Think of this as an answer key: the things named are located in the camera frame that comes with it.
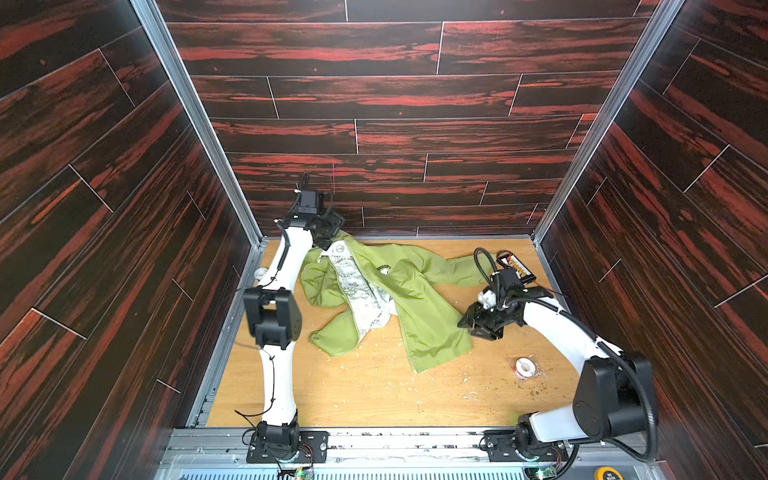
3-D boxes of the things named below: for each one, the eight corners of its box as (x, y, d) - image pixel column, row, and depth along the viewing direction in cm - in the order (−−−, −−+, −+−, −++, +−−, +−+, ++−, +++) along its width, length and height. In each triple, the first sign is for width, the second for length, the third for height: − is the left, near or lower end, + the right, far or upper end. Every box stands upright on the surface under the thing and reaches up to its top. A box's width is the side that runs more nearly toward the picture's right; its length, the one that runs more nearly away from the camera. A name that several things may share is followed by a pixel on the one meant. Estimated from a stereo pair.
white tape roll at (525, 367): (516, 377, 87) (519, 374, 85) (511, 360, 90) (514, 357, 88) (534, 377, 87) (537, 374, 85) (529, 360, 90) (532, 357, 88)
